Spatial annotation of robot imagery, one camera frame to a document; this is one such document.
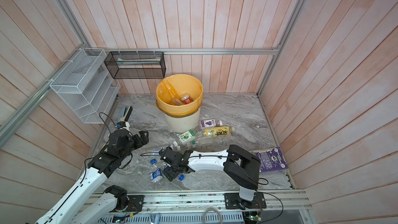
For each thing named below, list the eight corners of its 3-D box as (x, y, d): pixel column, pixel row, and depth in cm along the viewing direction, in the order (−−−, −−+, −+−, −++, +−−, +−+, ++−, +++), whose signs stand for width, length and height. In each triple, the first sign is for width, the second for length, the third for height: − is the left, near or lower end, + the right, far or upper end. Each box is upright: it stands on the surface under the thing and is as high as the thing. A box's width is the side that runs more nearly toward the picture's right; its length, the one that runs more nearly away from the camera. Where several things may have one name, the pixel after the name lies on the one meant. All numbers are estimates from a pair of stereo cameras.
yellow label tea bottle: (204, 139, 97) (204, 134, 93) (203, 131, 101) (204, 126, 97) (234, 139, 97) (235, 134, 93) (232, 131, 101) (234, 126, 97)
